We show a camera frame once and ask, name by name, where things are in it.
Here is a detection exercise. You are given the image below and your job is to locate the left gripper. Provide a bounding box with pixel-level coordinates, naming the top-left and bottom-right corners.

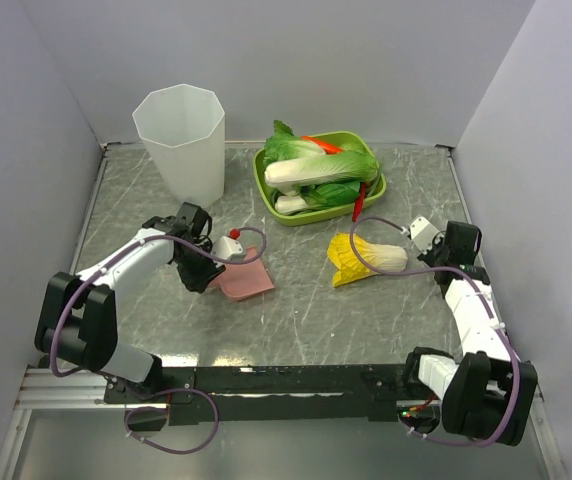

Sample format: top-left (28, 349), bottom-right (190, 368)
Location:
top-left (175, 241), bottom-right (226, 293)

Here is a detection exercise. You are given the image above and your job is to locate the pink dustpan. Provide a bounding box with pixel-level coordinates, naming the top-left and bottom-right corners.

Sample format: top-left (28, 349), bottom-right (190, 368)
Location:
top-left (208, 259), bottom-right (275, 301)

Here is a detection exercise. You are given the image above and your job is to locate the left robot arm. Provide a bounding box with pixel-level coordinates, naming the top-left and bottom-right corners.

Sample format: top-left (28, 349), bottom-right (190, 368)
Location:
top-left (35, 202), bottom-right (225, 402)

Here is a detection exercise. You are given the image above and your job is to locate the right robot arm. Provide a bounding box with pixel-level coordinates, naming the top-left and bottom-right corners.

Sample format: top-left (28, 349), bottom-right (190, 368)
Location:
top-left (402, 216), bottom-right (538, 446)

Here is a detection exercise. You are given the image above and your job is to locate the yellow napa cabbage toy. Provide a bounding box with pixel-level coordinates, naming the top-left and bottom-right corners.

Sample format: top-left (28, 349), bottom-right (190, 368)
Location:
top-left (327, 233), bottom-right (408, 288)

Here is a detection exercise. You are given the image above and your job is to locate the red chili pepper toy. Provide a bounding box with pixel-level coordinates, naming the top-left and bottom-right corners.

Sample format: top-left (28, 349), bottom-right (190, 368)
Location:
top-left (351, 182), bottom-right (369, 223)

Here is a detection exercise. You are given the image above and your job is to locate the large green cabbage toy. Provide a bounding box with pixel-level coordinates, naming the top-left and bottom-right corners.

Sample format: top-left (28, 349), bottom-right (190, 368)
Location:
top-left (264, 151), bottom-right (379, 188)

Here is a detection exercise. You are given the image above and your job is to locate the small bok choy toy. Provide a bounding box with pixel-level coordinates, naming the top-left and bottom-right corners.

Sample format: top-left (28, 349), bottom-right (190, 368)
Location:
top-left (274, 180), bottom-right (361, 215)

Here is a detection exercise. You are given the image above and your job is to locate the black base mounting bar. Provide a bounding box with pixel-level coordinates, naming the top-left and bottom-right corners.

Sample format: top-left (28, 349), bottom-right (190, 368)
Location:
top-left (104, 364), bottom-right (431, 426)

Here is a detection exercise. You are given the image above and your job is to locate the translucent white plastic bin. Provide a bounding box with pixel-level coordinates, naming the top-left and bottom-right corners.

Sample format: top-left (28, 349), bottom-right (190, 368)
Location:
top-left (132, 84), bottom-right (225, 208)

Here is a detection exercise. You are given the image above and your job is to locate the green plastic tray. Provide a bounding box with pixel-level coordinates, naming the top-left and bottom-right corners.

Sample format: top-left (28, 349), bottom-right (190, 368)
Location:
top-left (253, 123), bottom-right (386, 226)

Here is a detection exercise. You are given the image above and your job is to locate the green leafy lettuce toy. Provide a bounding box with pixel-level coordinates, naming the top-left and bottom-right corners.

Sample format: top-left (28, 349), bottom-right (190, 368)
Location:
top-left (263, 120), bottom-right (325, 167)

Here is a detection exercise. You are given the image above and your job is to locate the orange carrot toy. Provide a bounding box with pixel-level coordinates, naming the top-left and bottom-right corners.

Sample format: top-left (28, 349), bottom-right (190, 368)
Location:
top-left (302, 136), bottom-right (343, 154)

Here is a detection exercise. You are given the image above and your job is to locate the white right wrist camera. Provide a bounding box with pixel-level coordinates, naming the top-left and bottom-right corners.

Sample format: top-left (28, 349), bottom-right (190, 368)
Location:
top-left (409, 216), bottom-right (444, 254)

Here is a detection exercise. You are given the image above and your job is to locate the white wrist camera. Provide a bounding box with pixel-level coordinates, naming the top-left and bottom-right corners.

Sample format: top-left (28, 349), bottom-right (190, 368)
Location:
top-left (409, 216), bottom-right (444, 254)
top-left (211, 236), bottom-right (246, 262)

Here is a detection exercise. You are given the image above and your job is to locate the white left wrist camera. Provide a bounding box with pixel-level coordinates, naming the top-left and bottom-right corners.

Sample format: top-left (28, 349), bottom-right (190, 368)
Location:
top-left (211, 236), bottom-right (246, 262)

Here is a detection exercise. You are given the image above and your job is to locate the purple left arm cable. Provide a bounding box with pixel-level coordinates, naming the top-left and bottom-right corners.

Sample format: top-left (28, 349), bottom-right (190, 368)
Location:
top-left (48, 226), bottom-right (268, 379)

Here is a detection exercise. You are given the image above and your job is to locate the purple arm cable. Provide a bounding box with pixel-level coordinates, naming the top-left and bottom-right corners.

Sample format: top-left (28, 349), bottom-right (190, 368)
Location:
top-left (48, 226), bottom-right (268, 379)
top-left (348, 215), bottom-right (523, 447)

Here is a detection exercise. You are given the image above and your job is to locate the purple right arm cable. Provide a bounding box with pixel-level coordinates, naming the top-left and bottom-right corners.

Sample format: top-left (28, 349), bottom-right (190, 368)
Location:
top-left (348, 215), bottom-right (523, 447)

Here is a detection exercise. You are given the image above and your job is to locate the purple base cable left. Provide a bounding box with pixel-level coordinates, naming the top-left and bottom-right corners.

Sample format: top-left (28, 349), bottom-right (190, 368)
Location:
top-left (123, 388), bottom-right (222, 455)

